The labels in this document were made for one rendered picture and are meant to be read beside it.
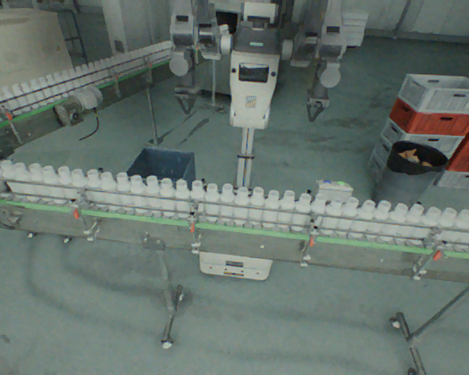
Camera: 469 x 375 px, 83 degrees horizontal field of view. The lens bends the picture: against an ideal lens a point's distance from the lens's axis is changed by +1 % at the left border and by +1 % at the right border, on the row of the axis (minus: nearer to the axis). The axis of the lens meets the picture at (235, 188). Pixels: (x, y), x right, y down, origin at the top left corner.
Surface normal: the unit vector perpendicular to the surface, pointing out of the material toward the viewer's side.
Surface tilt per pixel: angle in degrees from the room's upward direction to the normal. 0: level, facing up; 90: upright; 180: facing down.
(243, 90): 90
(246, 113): 90
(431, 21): 90
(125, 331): 0
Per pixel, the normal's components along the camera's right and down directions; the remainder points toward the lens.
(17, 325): 0.06, -0.77
